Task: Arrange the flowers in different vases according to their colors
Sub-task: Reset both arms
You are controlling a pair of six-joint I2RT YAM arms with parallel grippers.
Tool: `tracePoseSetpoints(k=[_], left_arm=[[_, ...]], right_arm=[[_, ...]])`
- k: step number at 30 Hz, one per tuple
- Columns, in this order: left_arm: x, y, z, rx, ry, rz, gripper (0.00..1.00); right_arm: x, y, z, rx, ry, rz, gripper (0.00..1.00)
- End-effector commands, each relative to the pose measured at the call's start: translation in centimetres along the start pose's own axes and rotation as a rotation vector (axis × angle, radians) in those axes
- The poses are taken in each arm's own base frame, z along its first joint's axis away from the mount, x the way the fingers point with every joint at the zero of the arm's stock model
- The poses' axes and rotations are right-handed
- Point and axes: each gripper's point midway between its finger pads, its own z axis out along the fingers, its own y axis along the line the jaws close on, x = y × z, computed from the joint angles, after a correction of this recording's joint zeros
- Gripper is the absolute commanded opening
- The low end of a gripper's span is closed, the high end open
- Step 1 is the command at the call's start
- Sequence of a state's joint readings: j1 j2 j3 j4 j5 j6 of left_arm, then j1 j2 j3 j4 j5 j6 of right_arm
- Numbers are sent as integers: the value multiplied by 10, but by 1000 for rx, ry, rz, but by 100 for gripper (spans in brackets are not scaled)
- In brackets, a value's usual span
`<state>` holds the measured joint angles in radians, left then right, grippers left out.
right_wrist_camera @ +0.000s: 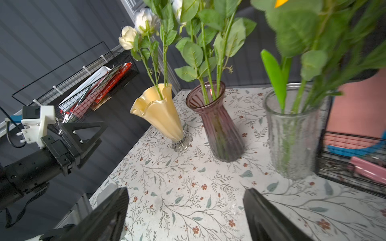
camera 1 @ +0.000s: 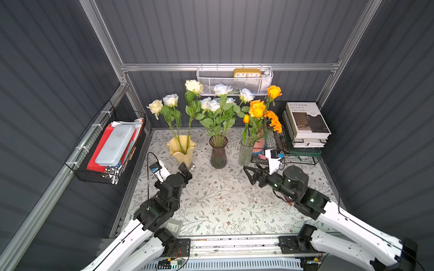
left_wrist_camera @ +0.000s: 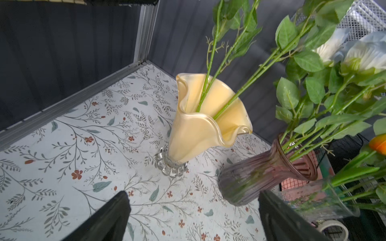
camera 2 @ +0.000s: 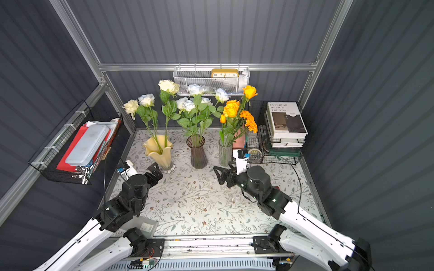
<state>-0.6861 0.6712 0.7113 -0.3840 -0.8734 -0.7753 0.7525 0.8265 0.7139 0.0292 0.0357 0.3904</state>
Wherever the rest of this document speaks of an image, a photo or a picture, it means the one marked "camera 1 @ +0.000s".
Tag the purple ribbed glass vase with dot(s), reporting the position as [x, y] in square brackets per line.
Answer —
[218, 158]

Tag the large orange marigold stem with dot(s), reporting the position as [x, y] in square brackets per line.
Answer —
[267, 126]

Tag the white rose on table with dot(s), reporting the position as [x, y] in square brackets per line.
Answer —
[215, 114]

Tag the yellow clock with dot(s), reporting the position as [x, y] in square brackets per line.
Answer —
[247, 73]

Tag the clear glass vase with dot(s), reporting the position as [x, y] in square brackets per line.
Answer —
[245, 151]

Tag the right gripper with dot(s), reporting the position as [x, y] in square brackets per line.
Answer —
[261, 176]

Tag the leafy green stem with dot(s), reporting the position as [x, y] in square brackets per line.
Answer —
[193, 107]

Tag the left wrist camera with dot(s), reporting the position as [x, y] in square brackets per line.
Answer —
[159, 170]

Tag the red folder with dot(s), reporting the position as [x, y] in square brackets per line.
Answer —
[92, 166]

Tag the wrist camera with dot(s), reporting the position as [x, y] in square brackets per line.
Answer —
[159, 170]
[274, 157]

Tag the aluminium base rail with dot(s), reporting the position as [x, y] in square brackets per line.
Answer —
[234, 253]

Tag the cream white rose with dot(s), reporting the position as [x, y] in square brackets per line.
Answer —
[155, 108]

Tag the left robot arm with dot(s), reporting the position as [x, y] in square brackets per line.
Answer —
[145, 237]

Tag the interior design trends book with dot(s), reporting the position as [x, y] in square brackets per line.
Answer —
[307, 121]

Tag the yellow wavy vase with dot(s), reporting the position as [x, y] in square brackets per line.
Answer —
[181, 148]

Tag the orange tulip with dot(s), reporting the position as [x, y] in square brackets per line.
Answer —
[246, 131]

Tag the white wire wall basket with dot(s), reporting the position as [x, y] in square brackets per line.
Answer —
[210, 76]

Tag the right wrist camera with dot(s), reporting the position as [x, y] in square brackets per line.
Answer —
[274, 157]

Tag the small white rose stem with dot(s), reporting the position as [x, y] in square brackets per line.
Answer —
[173, 116]

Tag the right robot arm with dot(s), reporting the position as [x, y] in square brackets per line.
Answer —
[364, 246]

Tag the floral table mat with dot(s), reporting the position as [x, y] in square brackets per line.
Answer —
[222, 201]

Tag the pink folder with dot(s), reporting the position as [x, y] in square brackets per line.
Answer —
[259, 146]

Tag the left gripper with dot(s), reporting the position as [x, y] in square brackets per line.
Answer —
[183, 173]

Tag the yellow orange rose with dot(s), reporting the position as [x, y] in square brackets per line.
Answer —
[273, 92]

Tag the white plastic case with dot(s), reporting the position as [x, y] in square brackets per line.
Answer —
[114, 146]

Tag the black wire side basket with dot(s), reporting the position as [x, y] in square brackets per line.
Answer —
[84, 151]

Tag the black wire desk organizer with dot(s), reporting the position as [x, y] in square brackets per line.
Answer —
[296, 151]

